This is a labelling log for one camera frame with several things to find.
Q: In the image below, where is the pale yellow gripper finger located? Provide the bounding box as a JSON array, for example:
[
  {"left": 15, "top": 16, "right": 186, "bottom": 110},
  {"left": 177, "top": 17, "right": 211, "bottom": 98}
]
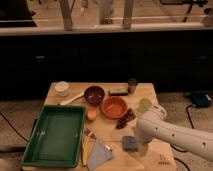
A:
[{"left": 138, "top": 144, "right": 149, "bottom": 157}]

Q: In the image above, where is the blue sponge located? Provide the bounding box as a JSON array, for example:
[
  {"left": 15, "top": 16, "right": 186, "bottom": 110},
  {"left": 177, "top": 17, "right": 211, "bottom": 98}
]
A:
[{"left": 122, "top": 136, "right": 138, "bottom": 151}]

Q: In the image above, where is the orange bowl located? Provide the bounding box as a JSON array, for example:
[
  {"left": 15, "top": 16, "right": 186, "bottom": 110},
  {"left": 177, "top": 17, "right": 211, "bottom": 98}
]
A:
[{"left": 101, "top": 96, "right": 127, "bottom": 119}]

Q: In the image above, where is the green plastic tray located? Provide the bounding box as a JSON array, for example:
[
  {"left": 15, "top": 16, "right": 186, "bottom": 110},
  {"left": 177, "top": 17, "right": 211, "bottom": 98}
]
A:
[{"left": 22, "top": 105, "right": 85, "bottom": 168}]

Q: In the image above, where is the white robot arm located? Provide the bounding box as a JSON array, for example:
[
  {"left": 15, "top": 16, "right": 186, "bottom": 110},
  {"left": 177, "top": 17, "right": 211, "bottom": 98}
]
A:
[{"left": 134, "top": 105, "right": 213, "bottom": 162}]

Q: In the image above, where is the grey folded cloth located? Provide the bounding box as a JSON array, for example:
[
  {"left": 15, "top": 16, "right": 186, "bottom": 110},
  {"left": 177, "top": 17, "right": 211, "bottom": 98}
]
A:
[{"left": 87, "top": 139, "right": 113, "bottom": 171}]

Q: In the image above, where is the black cable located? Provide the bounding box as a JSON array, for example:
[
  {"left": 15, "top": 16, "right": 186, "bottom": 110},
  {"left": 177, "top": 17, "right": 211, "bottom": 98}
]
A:
[
  {"left": 0, "top": 112, "right": 30, "bottom": 144},
  {"left": 170, "top": 103, "right": 198, "bottom": 154}
]

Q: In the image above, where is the black cable left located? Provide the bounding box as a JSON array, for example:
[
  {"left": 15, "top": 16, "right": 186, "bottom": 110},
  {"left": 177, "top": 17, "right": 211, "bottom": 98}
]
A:
[{"left": 0, "top": 112, "right": 30, "bottom": 144}]

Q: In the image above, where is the black cable right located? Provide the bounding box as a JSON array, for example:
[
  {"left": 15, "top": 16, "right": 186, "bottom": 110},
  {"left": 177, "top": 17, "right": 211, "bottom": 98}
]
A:
[{"left": 170, "top": 103, "right": 198, "bottom": 154}]

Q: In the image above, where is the dark rectangular eraser block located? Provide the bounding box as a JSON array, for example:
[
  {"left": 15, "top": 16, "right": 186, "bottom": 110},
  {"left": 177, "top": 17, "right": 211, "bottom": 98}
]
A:
[{"left": 109, "top": 87, "right": 128, "bottom": 96}]

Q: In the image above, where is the orange fruit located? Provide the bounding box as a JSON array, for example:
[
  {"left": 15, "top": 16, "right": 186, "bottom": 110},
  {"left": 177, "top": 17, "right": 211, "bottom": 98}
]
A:
[{"left": 86, "top": 108, "right": 97, "bottom": 121}]

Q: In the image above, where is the dark purple bowl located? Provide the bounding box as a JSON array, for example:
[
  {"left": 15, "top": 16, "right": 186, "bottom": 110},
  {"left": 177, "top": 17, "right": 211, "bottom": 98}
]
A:
[{"left": 84, "top": 86, "right": 105, "bottom": 106}]

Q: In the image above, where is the white spoon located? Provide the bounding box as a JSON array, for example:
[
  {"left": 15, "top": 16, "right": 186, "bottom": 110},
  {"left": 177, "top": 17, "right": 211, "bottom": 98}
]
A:
[{"left": 59, "top": 91, "right": 84, "bottom": 106}]

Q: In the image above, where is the dark pepper shaker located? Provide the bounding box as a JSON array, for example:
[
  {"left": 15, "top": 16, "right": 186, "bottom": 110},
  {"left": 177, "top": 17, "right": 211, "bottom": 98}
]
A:
[{"left": 128, "top": 78, "right": 138, "bottom": 94}]

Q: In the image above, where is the dark blue floor device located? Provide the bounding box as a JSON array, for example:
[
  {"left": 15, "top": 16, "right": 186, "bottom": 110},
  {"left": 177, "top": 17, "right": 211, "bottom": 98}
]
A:
[{"left": 184, "top": 91, "right": 211, "bottom": 108}]

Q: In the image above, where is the light green cup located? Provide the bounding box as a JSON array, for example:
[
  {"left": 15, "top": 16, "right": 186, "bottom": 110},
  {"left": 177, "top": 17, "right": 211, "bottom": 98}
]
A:
[{"left": 138, "top": 98, "right": 152, "bottom": 113}]

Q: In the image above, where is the small white cup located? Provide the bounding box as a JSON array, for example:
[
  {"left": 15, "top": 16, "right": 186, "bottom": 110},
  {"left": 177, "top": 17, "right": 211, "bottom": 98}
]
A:
[{"left": 54, "top": 81, "right": 69, "bottom": 97}]

